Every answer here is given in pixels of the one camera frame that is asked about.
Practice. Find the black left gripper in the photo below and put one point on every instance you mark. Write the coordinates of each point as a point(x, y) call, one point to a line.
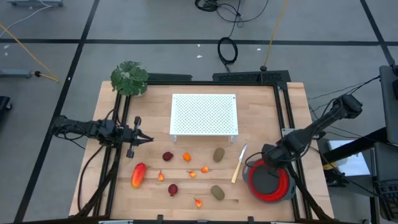
point(133, 137)

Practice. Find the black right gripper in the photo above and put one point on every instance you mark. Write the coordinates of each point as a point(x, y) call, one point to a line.
point(275, 154)

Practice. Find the red collapsible colander grey rim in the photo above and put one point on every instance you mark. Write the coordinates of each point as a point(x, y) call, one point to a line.
point(267, 186)

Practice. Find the dark red toy pomegranate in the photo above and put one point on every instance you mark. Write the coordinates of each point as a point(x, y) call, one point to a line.
point(168, 156)
point(173, 189)

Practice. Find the red orange toy mango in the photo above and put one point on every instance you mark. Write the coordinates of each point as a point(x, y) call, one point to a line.
point(138, 175)

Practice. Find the small orange toy pepper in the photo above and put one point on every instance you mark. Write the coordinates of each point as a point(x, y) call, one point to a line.
point(198, 203)
point(192, 174)
point(160, 177)
point(204, 169)

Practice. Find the brown green toy kiwi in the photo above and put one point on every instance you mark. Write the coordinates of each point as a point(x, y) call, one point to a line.
point(218, 154)
point(217, 192)

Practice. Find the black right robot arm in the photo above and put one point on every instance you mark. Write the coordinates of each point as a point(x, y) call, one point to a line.
point(311, 130)

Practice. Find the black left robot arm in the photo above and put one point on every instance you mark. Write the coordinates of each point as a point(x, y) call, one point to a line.
point(93, 129)

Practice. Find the black table edge clamp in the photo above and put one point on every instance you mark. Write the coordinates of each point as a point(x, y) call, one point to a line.
point(250, 220)
point(160, 219)

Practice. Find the green plant in white pot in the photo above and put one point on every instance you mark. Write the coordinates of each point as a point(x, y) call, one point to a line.
point(129, 77)

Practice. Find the white perforated metal shelf riser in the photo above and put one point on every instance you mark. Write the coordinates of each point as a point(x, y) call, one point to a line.
point(203, 115)

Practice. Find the white box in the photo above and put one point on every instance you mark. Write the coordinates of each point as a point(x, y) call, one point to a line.
point(351, 161)

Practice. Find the black desk beam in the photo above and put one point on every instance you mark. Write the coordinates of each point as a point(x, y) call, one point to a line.
point(370, 138)

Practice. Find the black keyboard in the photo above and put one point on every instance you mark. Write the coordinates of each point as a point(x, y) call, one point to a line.
point(387, 186)

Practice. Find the grey floor bar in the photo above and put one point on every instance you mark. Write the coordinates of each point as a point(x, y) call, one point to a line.
point(15, 73)

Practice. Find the black floor object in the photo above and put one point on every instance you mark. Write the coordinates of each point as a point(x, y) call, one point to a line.
point(3, 104)

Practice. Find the grey cart base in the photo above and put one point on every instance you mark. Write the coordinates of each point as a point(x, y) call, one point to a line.
point(34, 2)

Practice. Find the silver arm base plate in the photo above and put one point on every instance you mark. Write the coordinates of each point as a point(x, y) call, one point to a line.
point(286, 132)

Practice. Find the black flat mount plate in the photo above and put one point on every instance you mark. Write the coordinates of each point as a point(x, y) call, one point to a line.
point(168, 77)

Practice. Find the black aluminium rig frame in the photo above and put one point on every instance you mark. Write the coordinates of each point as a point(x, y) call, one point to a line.
point(211, 83)

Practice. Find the silver metal bracket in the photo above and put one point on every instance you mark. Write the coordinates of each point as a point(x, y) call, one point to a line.
point(115, 222)

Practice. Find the black perforated mount plate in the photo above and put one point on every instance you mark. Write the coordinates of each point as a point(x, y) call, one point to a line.
point(248, 76)

